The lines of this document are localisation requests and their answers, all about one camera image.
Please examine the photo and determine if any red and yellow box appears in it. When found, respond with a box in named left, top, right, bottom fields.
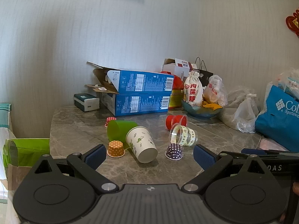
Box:
left=168, top=72, right=185, bottom=109

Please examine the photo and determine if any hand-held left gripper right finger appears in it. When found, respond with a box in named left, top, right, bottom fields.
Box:
left=181, top=144, right=267, bottom=193

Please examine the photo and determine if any blue ceramic bowl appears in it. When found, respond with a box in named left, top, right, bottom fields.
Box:
left=181, top=99, right=224, bottom=118

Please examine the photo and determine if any orange dotted cupcake cup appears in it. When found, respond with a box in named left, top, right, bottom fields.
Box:
left=107, top=140, right=126, bottom=158

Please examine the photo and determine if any green plastic cup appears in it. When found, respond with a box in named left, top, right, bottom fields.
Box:
left=107, top=120, right=139, bottom=143

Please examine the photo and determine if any blue shopping bag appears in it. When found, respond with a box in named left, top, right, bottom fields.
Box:
left=255, top=82, right=299, bottom=152

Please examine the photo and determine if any green bag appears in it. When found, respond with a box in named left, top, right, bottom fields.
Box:
left=3, top=138, right=51, bottom=168

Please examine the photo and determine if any clear printed plastic cup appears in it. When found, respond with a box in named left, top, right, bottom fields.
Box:
left=170, top=123, right=198, bottom=147

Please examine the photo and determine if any white printed paper cup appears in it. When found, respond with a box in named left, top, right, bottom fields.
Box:
left=126, top=126, right=158, bottom=164

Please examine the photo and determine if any white and green tissue box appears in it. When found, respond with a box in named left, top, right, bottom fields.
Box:
left=73, top=93, right=100, bottom=112

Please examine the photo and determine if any white drawstring cloth bag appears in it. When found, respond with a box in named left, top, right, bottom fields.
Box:
left=183, top=71, right=203, bottom=107

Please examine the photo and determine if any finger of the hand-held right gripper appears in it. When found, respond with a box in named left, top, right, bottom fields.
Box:
left=220, top=148, right=290, bottom=159

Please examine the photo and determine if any white cloth with teal stripe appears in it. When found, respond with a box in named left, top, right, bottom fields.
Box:
left=0, top=103, right=17, bottom=143

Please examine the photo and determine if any closed blue cardboard box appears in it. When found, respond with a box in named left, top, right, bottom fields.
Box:
left=100, top=92, right=172, bottom=117

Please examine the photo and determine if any black paper bag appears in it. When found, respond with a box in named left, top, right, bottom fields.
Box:
left=191, top=57, right=214, bottom=87

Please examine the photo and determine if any red plastic cup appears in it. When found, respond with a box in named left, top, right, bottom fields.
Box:
left=166, top=114, right=189, bottom=131

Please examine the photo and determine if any white plastic bag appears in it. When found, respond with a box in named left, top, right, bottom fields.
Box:
left=221, top=87, right=261, bottom=133

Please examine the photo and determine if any red dotted cupcake cup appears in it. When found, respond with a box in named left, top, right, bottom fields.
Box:
left=105, top=116, right=117, bottom=128

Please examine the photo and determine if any purple dotted cupcake cup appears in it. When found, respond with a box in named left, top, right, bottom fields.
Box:
left=165, top=143, right=183, bottom=161

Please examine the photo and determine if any red knot wall ornament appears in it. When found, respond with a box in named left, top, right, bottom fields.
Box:
left=285, top=9, right=299, bottom=37

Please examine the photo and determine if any white and red carton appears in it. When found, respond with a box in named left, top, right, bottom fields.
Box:
left=162, top=58, right=197, bottom=78

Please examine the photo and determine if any yellow snack packet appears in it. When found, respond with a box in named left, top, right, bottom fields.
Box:
left=202, top=100, right=223, bottom=111

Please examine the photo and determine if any clear bag with orange snacks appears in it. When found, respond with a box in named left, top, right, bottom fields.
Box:
left=203, top=75, right=228, bottom=108

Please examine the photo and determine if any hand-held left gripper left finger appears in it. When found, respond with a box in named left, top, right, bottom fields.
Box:
left=35, top=144, right=119, bottom=195

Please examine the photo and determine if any open blue cardboard box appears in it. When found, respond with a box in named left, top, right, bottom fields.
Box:
left=84, top=61, right=175, bottom=95

